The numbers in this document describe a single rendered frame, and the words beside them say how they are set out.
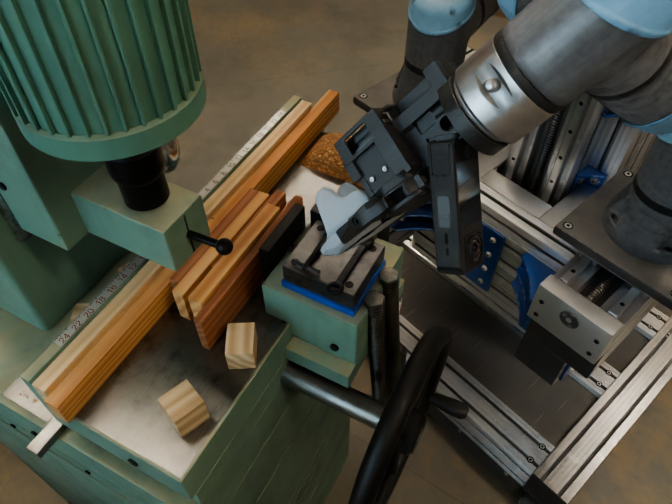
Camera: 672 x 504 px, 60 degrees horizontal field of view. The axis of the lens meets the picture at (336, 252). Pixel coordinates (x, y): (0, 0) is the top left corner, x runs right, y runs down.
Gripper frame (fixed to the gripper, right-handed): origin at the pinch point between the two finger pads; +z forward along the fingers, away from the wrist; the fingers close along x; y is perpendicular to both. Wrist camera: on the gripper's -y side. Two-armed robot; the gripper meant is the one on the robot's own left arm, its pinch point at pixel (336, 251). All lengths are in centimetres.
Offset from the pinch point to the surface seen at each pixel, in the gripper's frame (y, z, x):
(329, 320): -4.9, 11.7, -7.1
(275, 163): 20.9, 18.6, -22.1
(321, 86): 97, 94, -173
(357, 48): 112, 84, -205
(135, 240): 14.2, 19.6, 6.2
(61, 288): 19.6, 44.2, 3.7
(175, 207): 14.4, 13.4, 3.9
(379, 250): -0.7, 4.1, -12.8
